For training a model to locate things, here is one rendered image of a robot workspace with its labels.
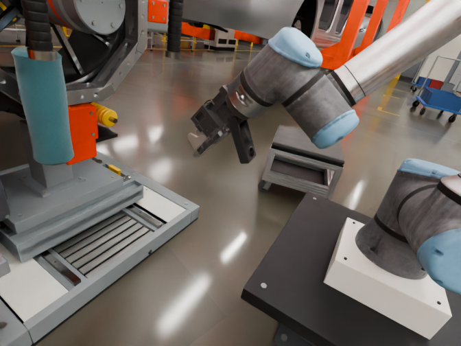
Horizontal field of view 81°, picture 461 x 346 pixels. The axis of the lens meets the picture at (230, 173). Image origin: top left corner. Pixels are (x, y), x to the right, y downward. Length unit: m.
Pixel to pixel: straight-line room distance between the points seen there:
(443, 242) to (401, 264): 0.25
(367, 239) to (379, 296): 0.14
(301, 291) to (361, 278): 0.15
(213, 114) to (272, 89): 0.16
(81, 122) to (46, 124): 0.20
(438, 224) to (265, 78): 0.41
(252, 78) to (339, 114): 0.17
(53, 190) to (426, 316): 1.16
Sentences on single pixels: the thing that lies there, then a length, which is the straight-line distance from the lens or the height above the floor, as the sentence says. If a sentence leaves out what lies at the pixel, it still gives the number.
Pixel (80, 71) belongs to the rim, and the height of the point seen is 0.64.
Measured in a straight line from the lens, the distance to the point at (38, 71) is 0.72.
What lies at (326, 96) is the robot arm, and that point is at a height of 0.78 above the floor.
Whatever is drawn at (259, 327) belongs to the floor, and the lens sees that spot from 1.04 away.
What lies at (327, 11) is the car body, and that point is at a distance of 7.97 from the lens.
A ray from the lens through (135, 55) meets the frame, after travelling 1.02.
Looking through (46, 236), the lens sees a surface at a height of 0.15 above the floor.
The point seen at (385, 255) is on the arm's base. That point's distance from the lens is 0.81.
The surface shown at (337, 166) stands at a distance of 1.53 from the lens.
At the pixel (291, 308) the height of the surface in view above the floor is 0.30.
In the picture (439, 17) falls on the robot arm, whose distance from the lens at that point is 0.67.
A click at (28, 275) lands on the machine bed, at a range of 1.09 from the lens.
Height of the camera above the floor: 0.86
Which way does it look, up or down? 29 degrees down
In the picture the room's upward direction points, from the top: 11 degrees clockwise
